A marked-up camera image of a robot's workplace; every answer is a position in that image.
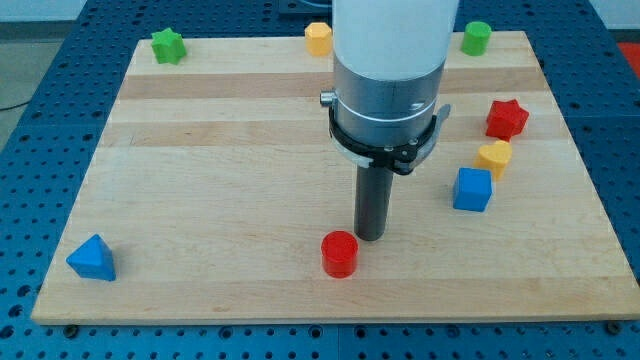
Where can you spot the red cylinder block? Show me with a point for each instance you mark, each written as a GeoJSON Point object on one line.
{"type": "Point", "coordinates": [339, 251]}

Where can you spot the blue triangular prism block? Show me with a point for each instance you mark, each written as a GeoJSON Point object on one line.
{"type": "Point", "coordinates": [93, 260]}

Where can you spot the red star block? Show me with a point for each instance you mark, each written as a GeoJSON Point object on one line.
{"type": "Point", "coordinates": [506, 119]}

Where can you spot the green cylinder block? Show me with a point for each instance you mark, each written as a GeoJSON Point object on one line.
{"type": "Point", "coordinates": [476, 38]}

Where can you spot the yellow hexagon block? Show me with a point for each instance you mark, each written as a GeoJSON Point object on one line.
{"type": "Point", "coordinates": [318, 39]}

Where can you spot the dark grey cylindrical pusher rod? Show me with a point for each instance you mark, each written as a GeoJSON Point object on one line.
{"type": "Point", "coordinates": [373, 190]}

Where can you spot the light wooden board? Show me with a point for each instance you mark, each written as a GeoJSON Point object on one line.
{"type": "Point", "coordinates": [215, 181]}

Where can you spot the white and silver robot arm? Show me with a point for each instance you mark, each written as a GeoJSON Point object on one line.
{"type": "Point", "coordinates": [389, 57]}

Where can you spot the green star block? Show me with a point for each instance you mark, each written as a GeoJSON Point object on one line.
{"type": "Point", "coordinates": [168, 46]}

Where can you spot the yellow heart block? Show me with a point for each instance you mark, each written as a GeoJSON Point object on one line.
{"type": "Point", "coordinates": [494, 157]}

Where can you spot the blue cube block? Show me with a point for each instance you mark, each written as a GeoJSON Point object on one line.
{"type": "Point", "coordinates": [472, 190]}

